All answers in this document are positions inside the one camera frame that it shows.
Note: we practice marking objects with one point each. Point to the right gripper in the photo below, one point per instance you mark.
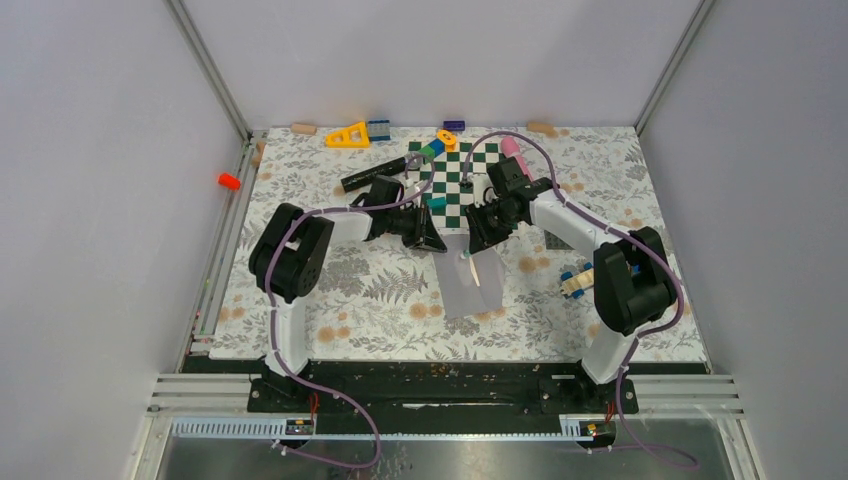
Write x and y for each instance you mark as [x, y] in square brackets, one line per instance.
[480, 236]

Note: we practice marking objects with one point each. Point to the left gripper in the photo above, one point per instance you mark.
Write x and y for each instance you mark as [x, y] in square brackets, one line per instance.
[424, 231]

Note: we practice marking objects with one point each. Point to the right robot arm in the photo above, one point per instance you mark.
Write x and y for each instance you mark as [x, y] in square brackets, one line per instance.
[633, 283]

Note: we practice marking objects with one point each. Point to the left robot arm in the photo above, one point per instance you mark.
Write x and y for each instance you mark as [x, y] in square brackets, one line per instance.
[288, 259]

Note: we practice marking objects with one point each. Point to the floral table cloth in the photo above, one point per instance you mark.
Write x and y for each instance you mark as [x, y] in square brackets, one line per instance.
[378, 300]

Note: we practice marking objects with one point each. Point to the teal cube block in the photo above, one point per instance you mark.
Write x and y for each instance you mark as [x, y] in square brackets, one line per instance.
[437, 203]

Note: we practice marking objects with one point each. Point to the green white chessboard mat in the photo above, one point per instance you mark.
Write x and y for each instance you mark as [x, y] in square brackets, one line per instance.
[446, 171]

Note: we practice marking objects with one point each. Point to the grey lego baseplate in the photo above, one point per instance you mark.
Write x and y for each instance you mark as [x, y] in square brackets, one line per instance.
[552, 242]

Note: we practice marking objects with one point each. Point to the black toy microphone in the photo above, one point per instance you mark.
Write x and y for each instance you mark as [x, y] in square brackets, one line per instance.
[403, 164]

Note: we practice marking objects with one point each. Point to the beige toy car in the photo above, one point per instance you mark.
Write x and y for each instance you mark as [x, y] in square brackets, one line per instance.
[575, 284]

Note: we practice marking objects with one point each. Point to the blue lego brick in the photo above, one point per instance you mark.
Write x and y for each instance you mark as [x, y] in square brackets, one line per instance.
[378, 130]

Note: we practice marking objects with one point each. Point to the purple lego brick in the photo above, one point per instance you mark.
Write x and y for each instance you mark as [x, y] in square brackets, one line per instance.
[454, 125]

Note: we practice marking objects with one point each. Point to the yellow triangle toy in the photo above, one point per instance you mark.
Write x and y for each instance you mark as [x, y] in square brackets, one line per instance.
[354, 136]

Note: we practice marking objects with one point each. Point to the wooden cylinder block right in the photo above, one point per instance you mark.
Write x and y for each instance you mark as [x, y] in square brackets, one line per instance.
[542, 128]

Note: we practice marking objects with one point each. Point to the wooden cylinder block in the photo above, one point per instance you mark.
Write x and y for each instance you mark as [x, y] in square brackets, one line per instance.
[542, 128]
[303, 129]

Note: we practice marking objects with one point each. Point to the wooden cylinder block left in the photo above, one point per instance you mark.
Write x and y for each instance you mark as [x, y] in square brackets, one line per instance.
[303, 129]

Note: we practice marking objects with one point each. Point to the orange cap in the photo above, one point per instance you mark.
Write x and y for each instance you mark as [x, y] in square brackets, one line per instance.
[229, 182]

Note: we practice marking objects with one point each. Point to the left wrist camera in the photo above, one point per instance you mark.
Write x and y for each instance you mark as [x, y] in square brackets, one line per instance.
[418, 199]

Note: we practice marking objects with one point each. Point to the colourful block chain toy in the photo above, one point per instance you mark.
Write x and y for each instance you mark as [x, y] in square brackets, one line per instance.
[445, 141]

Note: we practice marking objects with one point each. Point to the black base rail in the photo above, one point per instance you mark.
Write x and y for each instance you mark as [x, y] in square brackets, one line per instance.
[424, 398]

